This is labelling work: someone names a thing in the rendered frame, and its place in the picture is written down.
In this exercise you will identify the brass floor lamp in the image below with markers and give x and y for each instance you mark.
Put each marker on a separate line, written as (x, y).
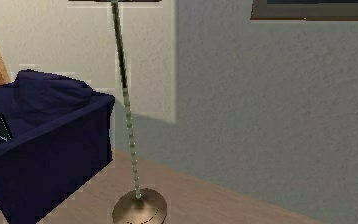
(140, 209)

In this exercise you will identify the dark blue sofa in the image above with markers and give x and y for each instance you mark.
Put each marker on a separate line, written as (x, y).
(47, 156)

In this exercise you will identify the brown framed wall picture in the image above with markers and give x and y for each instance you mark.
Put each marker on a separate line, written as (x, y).
(307, 12)

